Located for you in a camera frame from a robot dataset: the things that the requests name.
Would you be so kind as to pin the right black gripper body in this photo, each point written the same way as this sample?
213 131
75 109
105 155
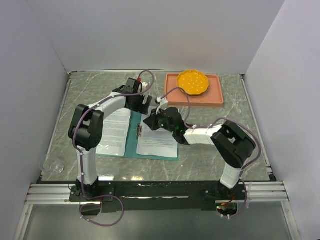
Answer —
159 121

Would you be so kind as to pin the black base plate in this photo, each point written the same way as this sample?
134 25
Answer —
114 196

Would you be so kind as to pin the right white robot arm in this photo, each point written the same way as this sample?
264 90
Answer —
237 145

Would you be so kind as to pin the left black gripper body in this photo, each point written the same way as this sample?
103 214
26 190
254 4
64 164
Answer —
138 105

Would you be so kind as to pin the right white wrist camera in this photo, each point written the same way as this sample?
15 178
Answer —
162 104

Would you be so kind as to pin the orange dotted plate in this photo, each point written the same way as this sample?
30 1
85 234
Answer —
193 82

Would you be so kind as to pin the aluminium frame rail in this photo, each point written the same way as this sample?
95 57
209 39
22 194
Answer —
41 194

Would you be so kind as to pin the clear glass cup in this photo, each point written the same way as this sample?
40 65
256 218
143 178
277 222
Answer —
51 164

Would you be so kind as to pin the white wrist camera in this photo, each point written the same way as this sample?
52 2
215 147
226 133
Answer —
162 104
142 85

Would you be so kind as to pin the teal file folder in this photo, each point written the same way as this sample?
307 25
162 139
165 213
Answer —
132 141

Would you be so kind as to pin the pink rectangular tray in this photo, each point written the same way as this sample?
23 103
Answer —
212 98

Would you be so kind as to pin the silver folder clip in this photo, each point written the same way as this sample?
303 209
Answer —
139 131

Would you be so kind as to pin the printed paper sheet top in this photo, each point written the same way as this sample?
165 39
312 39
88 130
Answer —
114 135

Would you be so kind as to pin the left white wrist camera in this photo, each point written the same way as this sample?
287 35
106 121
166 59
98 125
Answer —
142 85

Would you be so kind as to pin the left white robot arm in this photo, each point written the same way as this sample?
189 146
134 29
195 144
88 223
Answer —
86 128

